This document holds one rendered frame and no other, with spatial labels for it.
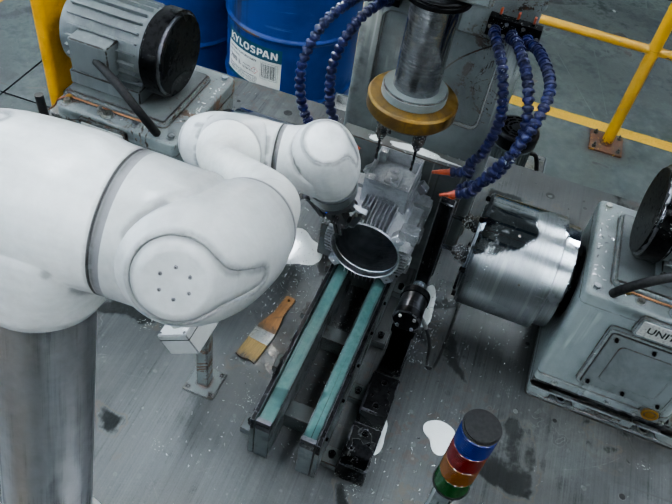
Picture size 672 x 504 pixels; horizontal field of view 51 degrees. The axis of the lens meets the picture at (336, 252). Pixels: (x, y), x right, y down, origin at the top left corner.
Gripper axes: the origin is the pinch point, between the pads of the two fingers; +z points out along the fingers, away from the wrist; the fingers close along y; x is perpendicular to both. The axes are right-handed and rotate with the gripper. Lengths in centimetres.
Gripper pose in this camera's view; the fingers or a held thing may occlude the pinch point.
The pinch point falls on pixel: (339, 222)
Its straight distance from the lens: 144.1
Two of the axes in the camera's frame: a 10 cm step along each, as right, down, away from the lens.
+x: -3.6, 9.1, -2.2
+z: 0.6, 2.6, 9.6
